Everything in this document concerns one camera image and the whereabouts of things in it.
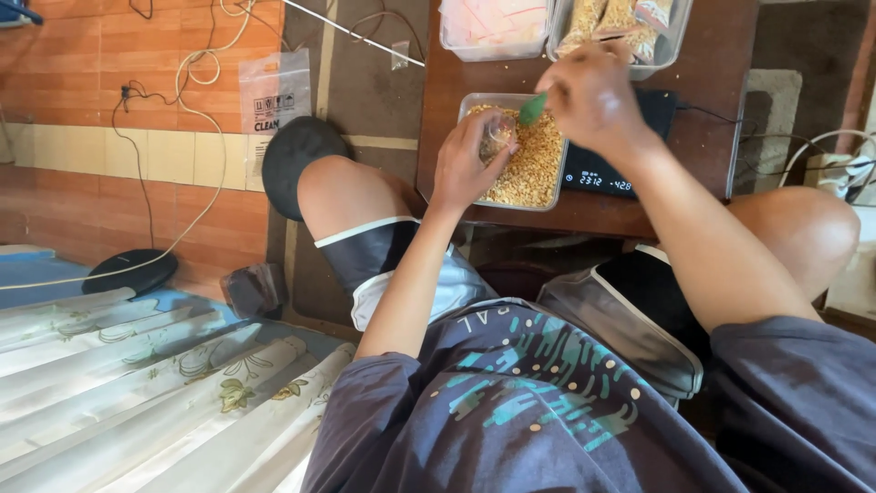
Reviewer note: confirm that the dark folded plastic bag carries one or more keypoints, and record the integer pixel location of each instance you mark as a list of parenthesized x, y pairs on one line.
[(252, 290)]

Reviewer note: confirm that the person's right fingers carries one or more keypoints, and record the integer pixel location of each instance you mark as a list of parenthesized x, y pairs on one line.
[(564, 82)]

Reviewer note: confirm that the small clear plastic bag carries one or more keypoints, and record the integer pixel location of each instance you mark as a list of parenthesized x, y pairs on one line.
[(495, 135)]

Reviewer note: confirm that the black round disc device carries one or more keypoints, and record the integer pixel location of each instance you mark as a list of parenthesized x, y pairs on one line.
[(130, 272)]

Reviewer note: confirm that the green plastic spoon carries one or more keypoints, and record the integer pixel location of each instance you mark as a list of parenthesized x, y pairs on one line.
[(533, 109)]

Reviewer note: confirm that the black round cushion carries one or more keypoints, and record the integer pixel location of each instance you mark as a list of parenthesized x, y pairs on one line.
[(301, 164)]

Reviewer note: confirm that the clear container of filled packets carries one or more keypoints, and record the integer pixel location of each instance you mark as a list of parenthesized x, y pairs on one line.
[(619, 27)]

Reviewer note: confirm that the clear container of empty bags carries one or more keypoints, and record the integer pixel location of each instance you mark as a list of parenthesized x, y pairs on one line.
[(494, 27)]

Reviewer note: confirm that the brown patterned rug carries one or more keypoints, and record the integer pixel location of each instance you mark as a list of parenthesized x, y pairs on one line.
[(356, 75)]

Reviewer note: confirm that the clear printed plastic bag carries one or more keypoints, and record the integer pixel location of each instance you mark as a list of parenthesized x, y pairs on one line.
[(274, 92)]

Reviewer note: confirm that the black digital scale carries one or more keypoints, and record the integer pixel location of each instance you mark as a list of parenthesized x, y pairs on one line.
[(619, 150)]

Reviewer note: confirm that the clear tray of yellow grains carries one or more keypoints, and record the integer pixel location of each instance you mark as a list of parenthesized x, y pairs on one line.
[(527, 164)]

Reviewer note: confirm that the dark printed t-shirt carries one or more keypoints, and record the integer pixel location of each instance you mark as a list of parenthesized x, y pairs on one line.
[(547, 411)]

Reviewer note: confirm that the white floral curtain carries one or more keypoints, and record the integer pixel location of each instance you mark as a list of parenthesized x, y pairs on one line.
[(157, 397)]

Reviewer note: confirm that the person's left hand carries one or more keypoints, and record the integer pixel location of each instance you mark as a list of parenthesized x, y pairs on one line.
[(460, 168)]

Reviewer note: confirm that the white power strip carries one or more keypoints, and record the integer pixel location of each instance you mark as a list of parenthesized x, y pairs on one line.
[(843, 174)]

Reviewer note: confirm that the brown wooden low table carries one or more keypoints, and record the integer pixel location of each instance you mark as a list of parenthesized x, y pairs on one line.
[(698, 103)]

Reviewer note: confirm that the dark shorts with white trim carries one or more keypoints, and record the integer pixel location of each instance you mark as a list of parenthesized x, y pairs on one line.
[(404, 270)]

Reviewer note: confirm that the person's right hand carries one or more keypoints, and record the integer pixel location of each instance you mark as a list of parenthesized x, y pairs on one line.
[(590, 96)]

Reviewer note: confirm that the white thin rod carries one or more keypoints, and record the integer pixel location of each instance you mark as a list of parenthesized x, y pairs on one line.
[(356, 34)]

